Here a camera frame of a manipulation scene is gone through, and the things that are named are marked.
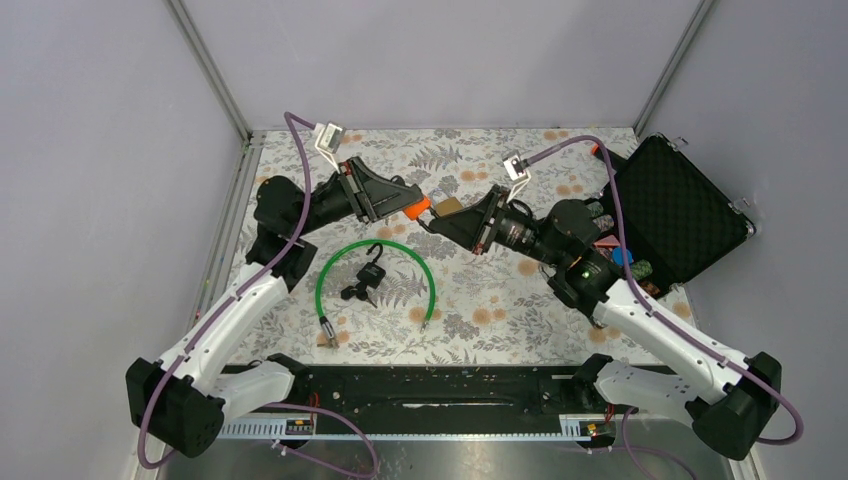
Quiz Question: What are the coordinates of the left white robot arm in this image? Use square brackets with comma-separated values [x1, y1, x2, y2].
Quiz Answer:
[125, 157, 429, 469]

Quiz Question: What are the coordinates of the black orange marker pen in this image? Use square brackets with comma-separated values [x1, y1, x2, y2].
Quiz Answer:
[590, 145, 627, 170]

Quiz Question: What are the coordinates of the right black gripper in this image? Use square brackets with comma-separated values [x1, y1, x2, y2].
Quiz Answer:
[429, 184, 566, 268]

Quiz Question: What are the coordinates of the green cable lock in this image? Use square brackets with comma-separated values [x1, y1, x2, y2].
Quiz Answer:
[314, 239, 438, 350]

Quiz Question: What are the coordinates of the floral table mat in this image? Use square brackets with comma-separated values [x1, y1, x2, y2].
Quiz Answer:
[231, 128, 653, 365]

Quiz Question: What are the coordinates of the brass padlock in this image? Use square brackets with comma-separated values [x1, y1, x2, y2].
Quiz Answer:
[433, 197, 463, 217]

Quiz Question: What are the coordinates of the black poker chip case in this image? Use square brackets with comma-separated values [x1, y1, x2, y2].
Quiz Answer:
[609, 134, 756, 298]

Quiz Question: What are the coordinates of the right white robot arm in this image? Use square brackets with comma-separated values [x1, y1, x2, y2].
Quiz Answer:
[425, 186, 782, 460]

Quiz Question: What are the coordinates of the black padlock with keys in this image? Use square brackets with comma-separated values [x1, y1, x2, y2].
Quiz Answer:
[340, 243, 386, 308]

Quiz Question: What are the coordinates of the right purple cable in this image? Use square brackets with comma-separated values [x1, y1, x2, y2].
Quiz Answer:
[527, 135, 805, 446]

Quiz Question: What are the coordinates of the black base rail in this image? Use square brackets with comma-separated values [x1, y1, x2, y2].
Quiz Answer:
[211, 362, 670, 439]

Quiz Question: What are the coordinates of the orange black padlock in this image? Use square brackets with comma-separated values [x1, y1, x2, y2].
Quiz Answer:
[403, 197, 432, 221]

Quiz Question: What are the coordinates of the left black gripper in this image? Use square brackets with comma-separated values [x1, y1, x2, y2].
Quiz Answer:
[294, 157, 426, 238]

